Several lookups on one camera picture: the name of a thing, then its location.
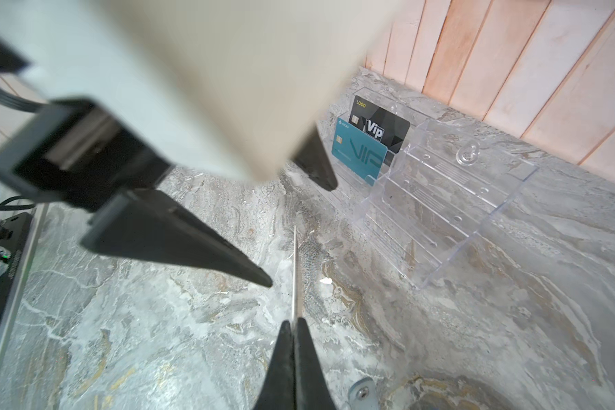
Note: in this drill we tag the beige card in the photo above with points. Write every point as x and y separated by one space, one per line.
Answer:
297 303

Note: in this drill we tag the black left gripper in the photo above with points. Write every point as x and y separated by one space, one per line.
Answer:
77 153

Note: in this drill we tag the teal VIP card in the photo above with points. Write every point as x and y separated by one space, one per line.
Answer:
359 152

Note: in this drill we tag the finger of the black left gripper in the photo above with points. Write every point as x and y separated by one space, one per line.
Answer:
313 160

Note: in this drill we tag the black card in stand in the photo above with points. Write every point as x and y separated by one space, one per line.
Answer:
387 128

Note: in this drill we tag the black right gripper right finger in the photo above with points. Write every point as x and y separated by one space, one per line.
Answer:
311 391

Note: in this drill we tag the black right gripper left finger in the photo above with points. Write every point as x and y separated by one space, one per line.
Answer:
278 390

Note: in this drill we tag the clear acrylic card stand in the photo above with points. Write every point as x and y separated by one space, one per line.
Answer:
440 190

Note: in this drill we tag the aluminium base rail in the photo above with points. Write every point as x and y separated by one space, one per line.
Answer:
20 278

